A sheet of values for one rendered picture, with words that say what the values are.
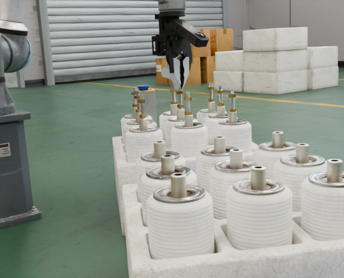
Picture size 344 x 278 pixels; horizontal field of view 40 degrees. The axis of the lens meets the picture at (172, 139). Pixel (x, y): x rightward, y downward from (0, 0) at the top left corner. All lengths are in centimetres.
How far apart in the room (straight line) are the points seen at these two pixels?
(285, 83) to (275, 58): 23
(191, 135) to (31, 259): 48
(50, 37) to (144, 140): 544
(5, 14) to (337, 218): 107
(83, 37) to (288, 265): 620
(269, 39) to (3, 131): 300
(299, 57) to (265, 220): 358
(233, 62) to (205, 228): 377
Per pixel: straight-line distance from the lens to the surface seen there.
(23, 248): 121
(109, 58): 689
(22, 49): 146
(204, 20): 785
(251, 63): 419
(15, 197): 136
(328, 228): 72
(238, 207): 67
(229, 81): 440
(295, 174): 81
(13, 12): 145
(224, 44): 550
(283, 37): 404
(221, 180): 78
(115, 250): 113
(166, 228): 65
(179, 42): 130
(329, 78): 451
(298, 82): 420
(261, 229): 67
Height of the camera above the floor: 46
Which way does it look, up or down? 12 degrees down
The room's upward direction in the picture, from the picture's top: 3 degrees counter-clockwise
